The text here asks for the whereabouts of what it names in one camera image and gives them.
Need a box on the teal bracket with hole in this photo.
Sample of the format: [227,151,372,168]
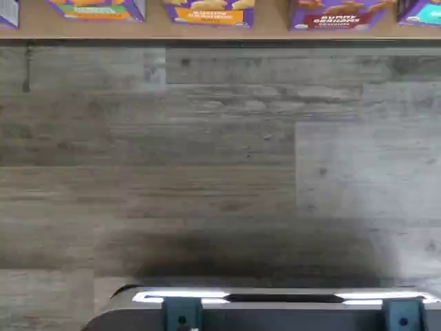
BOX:
[162,295,203,331]
[382,297,425,331]

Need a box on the tan wooden shelf board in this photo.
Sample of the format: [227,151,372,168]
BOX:
[0,0,441,41]

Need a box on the purple box with white panel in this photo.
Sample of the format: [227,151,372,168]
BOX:
[0,0,21,30]

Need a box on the purple box with teal patch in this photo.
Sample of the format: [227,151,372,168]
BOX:
[396,0,441,28]

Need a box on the purple box with orange patch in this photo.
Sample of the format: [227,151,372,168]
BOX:
[163,0,256,30]

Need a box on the dark glossy robot base platform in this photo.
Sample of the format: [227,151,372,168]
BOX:
[81,284,441,331]

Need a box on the purple box with green patch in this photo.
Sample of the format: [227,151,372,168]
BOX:
[43,0,146,24]

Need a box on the purple box with brown patch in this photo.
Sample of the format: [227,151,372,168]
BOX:
[288,0,389,32]

